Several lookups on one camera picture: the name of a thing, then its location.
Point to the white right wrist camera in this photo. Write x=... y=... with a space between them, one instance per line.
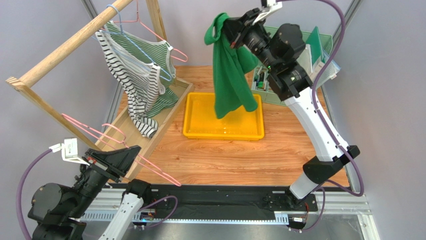
x=268 y=8

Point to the clear mesh zip pouch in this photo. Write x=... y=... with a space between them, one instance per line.
x=329 y=73

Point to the wooden clothes rack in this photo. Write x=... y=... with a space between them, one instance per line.
x=123 y=122

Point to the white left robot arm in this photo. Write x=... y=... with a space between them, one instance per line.
x=57 y=208

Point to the yellow plastic tray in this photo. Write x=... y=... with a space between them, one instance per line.
x=201 y=122

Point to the white pen in organizer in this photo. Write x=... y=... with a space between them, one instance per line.
x=256 y=77

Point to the blue wire hanger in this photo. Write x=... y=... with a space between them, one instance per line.
x=158 y=53

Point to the green plastic file organizer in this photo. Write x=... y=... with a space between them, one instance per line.
x=267 y=95

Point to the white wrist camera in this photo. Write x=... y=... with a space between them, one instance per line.
x=268 y=8
x=69 y=151

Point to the black white striped tank top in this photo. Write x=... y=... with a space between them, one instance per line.
x=140 y=81

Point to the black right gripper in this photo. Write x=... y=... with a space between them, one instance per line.
x=242 y=29

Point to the green cover book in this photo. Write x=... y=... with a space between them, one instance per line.
x=314 y=40

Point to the white mesh document pouch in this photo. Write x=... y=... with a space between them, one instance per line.
x=305 y=60

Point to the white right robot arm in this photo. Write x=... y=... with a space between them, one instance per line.
x=292 y=84

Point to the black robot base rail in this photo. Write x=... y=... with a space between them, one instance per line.
x=231 y=203

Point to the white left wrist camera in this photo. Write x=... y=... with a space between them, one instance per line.
x=69 y=151

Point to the green white striped tank top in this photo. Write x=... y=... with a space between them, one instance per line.
x=166 y=100

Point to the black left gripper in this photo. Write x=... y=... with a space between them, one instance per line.
x=113 y=163

